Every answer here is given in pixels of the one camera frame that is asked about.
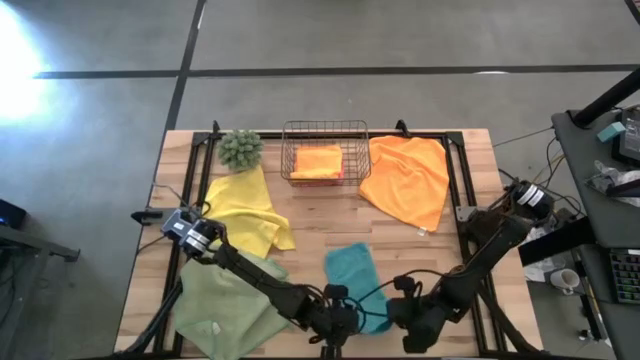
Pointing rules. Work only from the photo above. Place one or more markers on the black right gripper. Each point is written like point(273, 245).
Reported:
point(422, 320)

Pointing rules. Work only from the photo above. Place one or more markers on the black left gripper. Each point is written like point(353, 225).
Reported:
point(330, 322)

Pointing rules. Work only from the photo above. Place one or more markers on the teal microfiber towel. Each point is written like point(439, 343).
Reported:
point(355, 270)

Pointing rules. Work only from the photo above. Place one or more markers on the orange microfiber towel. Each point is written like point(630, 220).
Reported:
point(405, 180)
point(317, 160)

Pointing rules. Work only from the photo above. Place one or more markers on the pink microfiber towel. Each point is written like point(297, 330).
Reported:
point(320, 181)

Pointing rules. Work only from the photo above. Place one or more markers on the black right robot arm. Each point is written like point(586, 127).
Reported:
point(490, 250)

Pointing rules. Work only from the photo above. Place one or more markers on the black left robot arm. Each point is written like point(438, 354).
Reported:
point(260, 280)

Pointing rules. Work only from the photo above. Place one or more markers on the light green microfiber towel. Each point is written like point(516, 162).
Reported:
point(220, 310)

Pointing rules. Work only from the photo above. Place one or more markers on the yellow microfiber towel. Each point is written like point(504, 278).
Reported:
point(245, 215)

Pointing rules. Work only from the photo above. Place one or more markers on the white paper bag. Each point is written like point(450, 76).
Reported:
point(537, 270)

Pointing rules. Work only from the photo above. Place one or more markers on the white mug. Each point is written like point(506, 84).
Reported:
point(565, 280)

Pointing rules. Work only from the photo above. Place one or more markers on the black side table bar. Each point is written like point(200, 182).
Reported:
point(555, 242)

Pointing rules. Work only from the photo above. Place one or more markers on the black table clamp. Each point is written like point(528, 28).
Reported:
point(401, 126)
point(145, 216)
point(216, 126)

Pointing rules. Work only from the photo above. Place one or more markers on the green artificial plant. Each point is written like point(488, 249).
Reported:
point(241, 149)

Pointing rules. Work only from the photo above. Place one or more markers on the black keyboard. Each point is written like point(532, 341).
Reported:
point(627, 275)

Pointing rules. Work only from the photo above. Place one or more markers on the grey side table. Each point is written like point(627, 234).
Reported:
point(580, 150)

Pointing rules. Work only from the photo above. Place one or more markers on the crumpled plastic bag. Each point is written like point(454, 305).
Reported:
point(607, 177)

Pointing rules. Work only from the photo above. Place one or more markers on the small teal box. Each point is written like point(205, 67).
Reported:
point(611, 132)

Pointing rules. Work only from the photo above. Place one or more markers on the black electronic device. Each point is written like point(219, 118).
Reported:
point(631, 135)

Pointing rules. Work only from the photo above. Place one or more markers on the grey metal stand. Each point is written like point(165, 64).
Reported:
point(50, 250)

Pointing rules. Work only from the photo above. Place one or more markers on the black pole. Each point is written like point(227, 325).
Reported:
point(610, 97)

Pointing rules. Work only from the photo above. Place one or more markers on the black box with blue light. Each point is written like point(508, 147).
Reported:
point(12, 215)

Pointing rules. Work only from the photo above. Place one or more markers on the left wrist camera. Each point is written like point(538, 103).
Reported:
point(351, 317)

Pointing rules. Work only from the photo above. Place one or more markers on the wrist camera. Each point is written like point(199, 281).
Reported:
point(399, 315)
point(351, 317)

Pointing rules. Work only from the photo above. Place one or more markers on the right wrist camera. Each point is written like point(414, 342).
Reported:
point(399, 315)

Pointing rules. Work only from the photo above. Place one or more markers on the black aluminium table frame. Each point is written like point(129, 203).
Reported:
point(456, 139)

